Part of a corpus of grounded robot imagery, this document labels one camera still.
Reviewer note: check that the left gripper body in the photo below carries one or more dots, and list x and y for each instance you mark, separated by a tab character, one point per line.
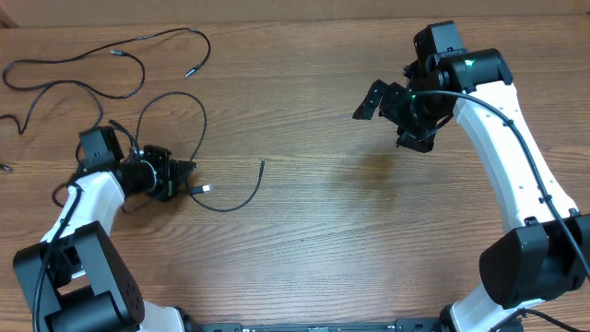
155	176

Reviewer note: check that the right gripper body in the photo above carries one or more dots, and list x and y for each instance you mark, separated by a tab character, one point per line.
411	113

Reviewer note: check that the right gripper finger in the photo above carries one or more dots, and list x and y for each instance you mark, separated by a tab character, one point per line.
371	101
406	140

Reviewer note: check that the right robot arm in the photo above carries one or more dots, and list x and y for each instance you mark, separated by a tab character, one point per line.
544	250

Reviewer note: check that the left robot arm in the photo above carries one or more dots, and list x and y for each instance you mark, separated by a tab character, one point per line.
73	279

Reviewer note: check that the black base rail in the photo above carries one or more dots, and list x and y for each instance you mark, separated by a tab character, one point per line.
318	327

